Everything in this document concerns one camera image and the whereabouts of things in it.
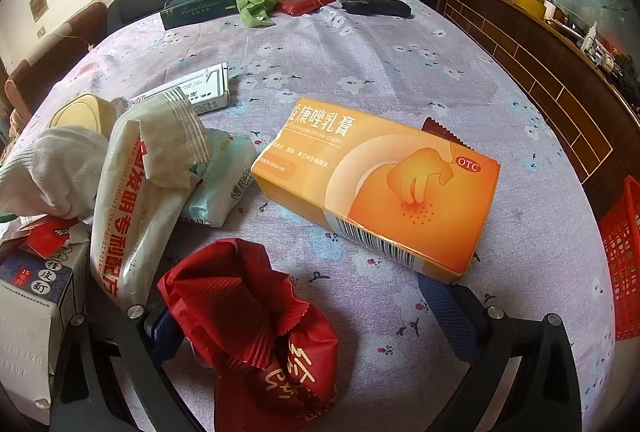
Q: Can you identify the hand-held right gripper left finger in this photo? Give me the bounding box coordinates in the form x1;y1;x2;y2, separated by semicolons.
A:
50;294;201;432

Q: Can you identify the white sachet with red print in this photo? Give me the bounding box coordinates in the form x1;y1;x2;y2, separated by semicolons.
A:
90;87;216;308

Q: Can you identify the red snack packet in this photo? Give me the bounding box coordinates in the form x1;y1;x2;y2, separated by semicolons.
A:
157;238;339;432

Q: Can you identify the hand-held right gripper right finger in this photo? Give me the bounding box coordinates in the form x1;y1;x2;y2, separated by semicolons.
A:
417;274;583;432

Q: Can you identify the pale green tissue pack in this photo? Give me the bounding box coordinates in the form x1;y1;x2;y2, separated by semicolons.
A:
177;129;258;228

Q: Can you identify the black toy pistol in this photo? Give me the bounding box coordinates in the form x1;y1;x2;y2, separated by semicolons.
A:
333;0;415;19

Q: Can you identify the red plastic basket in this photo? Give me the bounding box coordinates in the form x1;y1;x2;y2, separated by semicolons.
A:
597;175;640;342

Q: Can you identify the red white small box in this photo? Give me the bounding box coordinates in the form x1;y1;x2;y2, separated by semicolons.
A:
22;217;93;268

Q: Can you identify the brown armchair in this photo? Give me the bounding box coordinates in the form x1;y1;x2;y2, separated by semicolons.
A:
4;1;108;113

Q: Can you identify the wooden brick-pattern cabinet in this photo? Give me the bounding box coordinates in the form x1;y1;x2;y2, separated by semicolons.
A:
422;0;640;218

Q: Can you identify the white knitted sock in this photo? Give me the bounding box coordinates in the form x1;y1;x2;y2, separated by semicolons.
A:
0;126;110;224

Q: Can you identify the yellow plastic container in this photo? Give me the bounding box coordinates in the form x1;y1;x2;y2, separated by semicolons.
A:
47;93;118;138

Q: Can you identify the orange medicine box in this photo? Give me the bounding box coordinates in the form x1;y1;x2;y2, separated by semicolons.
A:
250;99;501;285

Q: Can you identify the red pouch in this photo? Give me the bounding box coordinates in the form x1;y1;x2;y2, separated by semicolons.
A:
274;0;337;16

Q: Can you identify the yellow box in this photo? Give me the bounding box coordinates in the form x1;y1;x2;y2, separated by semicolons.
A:
515;0;548;18

